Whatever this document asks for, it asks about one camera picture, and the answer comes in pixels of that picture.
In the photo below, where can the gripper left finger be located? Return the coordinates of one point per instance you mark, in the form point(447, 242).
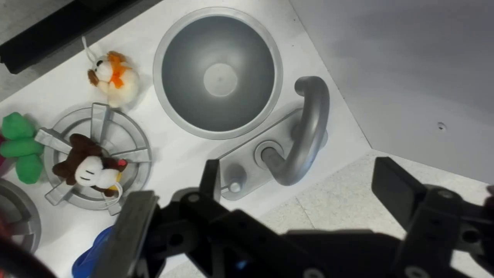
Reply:
point(231, 239)

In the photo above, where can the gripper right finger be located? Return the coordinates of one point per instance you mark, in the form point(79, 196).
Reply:
point(436, 216)

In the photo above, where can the grey faucet knob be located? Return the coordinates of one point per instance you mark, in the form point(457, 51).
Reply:
point(234, 178)

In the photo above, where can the grey toy faucet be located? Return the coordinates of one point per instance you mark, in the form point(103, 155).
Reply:
point(308, 127)

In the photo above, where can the white toy kitchen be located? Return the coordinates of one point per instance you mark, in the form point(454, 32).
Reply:
point(181, 154)

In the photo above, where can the blue toy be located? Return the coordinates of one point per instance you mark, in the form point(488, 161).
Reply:
point(90, 256)

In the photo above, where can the grey toy burner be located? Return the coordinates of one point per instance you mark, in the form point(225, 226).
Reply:
point(127, 131)
point(19, 216)

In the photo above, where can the brown and white plush toy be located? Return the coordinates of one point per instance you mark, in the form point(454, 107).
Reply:
point(87, 168)

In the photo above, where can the grey round toy sink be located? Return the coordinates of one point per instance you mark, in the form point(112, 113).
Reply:
point(218, 73)

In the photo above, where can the orange and white plush toy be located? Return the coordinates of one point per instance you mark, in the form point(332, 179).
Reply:
point(117, 79)

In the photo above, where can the green plush toy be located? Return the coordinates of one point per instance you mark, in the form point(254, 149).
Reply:
point(21, 148)

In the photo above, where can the black bar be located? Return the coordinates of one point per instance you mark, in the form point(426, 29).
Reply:
point(50, 34)

